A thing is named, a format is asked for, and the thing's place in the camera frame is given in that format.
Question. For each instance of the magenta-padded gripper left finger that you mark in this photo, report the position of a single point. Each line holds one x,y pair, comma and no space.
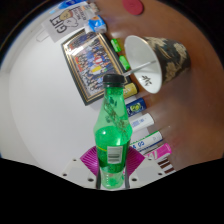
80,173

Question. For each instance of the brown bottle yellow label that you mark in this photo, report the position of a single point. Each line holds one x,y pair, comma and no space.
131,90

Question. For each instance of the dark blue pump bottle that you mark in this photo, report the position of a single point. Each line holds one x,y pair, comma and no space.
136,106

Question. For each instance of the white lotion bottle blue cap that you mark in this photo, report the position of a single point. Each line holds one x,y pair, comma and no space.
143,121

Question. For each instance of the framed group photo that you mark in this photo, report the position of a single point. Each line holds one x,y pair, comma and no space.
90,63

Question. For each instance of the white paper gift bag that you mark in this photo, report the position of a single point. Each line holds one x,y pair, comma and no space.
66,21

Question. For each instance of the green plastic drink bottle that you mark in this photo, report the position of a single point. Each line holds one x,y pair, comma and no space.
111,140

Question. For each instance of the blue tissue pack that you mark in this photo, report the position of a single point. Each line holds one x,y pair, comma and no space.
96,25

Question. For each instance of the flat round red coaster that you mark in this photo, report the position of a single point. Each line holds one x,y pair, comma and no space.
132,6

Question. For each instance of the white stirring stick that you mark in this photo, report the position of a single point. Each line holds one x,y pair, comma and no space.
140,68

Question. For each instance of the camouflage print paper cup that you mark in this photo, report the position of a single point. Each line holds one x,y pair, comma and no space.
166,56

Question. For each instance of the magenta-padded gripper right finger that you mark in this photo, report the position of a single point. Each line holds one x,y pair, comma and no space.
145,170

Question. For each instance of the white tube box blue print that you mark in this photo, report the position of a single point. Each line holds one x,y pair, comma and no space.
148,141

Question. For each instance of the small green packet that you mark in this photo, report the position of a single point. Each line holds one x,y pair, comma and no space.
124,62
116,45

